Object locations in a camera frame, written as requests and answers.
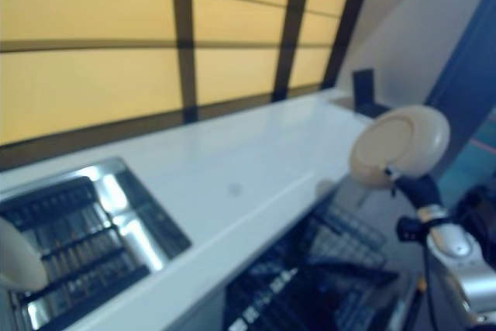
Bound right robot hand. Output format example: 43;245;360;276
381;167;446;214

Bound beige round plate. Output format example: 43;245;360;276
348;105;452;189
0;216;48;293

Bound built-in dishwasher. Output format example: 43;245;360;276
222;179;423;331

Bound dark open laptop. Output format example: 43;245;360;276
351;68;390;118

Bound stainless steel sink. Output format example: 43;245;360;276
0;156;194;331

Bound black steel dish rack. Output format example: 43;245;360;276
0;175;153;311

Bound grey wire dishwasher rack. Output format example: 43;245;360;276
305;202;389;267

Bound blue panel with metal frame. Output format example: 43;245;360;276
425;0;496;177

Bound dark wire dishwasher rack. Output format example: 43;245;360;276
226;245;401;331

